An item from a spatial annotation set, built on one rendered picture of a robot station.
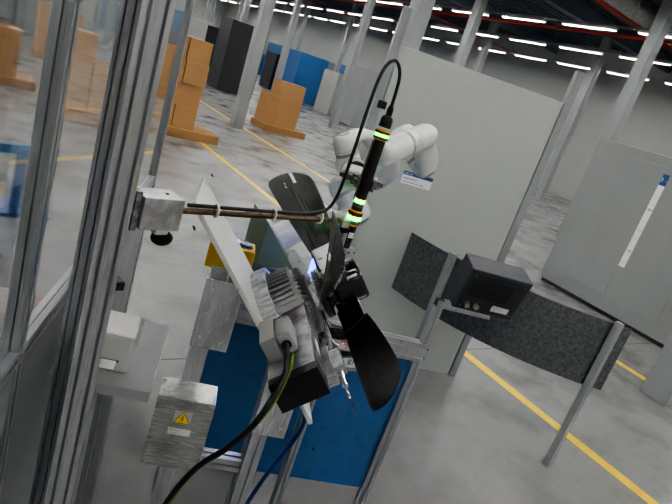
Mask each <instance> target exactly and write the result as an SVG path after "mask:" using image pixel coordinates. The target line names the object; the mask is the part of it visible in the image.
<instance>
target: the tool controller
mask: <svg viewBox="0 0 672 504"><path fill-rule="evenodd" d="M532 286H533V283H532V282H531V280H530V278H529V276H528V275H527V273H526V271H525V269H524V268H520V267H517V266H513V265H509V264H506V263H502V262H498V261H495V260H491V259H487V258H484V257H480V256H476V255H473V254H469V253H466V255H465V257H464V258H463V260H462V262H461V264H460V265H459V267H458V269H457V271H456V272H455V274H454V276H453V278H452V279H451V281H450V283H449V285H448V286H447V288H446V291H447V294H448V297H449V300H450V302H451V305H452V306H453V307H457V308H461V309H465V310H469V311H473V312H477V313H481V314H485V315H489V316H493V317H497V318H502V319H506V320H510V319H511V317H512V316H513V314H514V313H515V311H516V310H517V308H518V307H519V305H520V304H521V303H522V301H523V300H524V298H525V297H526V295H527V294H528V292H529V291H530V289H531V288H532Z"/></svg>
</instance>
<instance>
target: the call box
mask: <svg viewBox="0 0 672 504"><path fill-rule="evenodd" d="M241 242H243V241H240V242H239V244H240V246H241ZM251 245H252V248H245V247H242V246H241V248H242V250H243V252H244V254H245V256H246V258H247V260H248V262H249V264H250V266H251V267H252V264H253V260H254V257H255V244H251ZM204 265H205V266H209V267H212V265H214V266H218V267H222V268H225V266H224V264H223V262H222V260H221V258H220V257H219V255H218V253H217V251H216V249H215V247H214V245H213V243H212V242H211V240H210V243H209V247H208V251H207V255H206V259H205V264H204Z"/></svg>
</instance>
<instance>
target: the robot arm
mask: <svg viewBox="0 0 672 504"><path fill-rule="evenodd" d="M358 131H359V128H356V129H351V130H348V131H346V132H343V133H340V134H338V135H337V136H335V137H334V139H333V147H334V151H335V155H336V161H335V168H336V170H337V172H338V173H339V176H336V177H335V178H333V179H332V180H331V181H330V183H329V191H330V194H331V196H332V197H333V199H334V198H335V196H336V194H337V191H338V189H339V187H340V184H341V181H342V179H343V176H344V173H345V170H346V167H347V164H348V161H349V158H350V155H351V152H352V149H353V146H354V143H355V140H356V137H357V134H358ZM373 135H374V132H373V131H371V130H368V129H364V128H363V130H362V133H361V136H360V139H359V142H360V141H361V142H363V143H364V144H365V145H366V147H367V148H368V150H369V148H370V145H371V142H372V138H373V139H374V137H373ZM437 137H438V131H437V129H436V128H435V127H434V126H433V125H431V124H427V123H423V124H419V125H417V126H412V125H410V124H403V125H400V126H398V127H396V128H395V129H394V130H393V132H392V133H391V135H390V137H389V140H388V142H386V143H385V146H384V149H383V151H382V154H381V157H380V160H379V163H378V166H377V169H376V172H375V175H374V178H373V181H372V184H371V187H370V190H369V192H372V193H373V191H374V190H379V189H381V188H384V187H385V186H387V185H388V184H390V183H391V182H393V181H394V180H395V179H396V178H397V177H398V175H399V173H400V166H401V160H402V159H405V160H406V162H407V164H408V165H409V167H410V168H411V170H412V171H413V173H414V174H415V175H416V176H418V177H420V178H427V177H430V176H431V175H433V174H434V173H435V171H436V170H437V167H438V163H439V155H438V150H437V145H436V140H437ZM359 142H358V143H359ZM363 166H364V162H363V161H362V160H361V157H360V154H359V151H358V146H357V148H356V151H355V154H354V157H353V160H352V163H351V166H350V169H349V172H348V175H347V178H346V180H345V183H344V186H343V188H342V191H341V193H340V195H339V197H338V199H337V201H336V204H337V206H338V208H339V209H340V211H336V210H333V209H330V210H328V211H327V213H328V216H329V218H332V211H334V213H335V216H336V218H337V217H345V218H346V216H347V213H348V210H349V208H351V207H352V204H353V201H354V199H353V197H354V194H355V191H356V188H359V185H360V182H361V177H360V175H361V172H362V169H363ZM362 212H363V216H362V219H361V221H360V224H359V225H362V224H363V223H365V222H366V221H367V220H369V218H370V215H371V209H370V206H369V204H368V202H367V201H366V202H365V204H364V207H363V210H362ZM266 220H267V221H268V219H266ZM268 223H269V225H270V227H271V228H272V230H273V232H274V234H275V236H276V238H277V239H278V241H279V243H280V245H281V247H282V249H283V251H284V252H285V254H286V256H287V258H289V256H288V255H289V253H287V252H286V250H287V249H289V248H291V247H292V246H294V245H296V244H298V243H300V242H301V241H302V240H301V239H300V237H299V235H298V234H297V232H296V231H295V229H294V228H293V226H292V225H291V223H290V221H289V220H281V221H280V222H278V223H276V224H274V225H273V226H272V225H271V223H270V222H269V221H268Z"/></svg>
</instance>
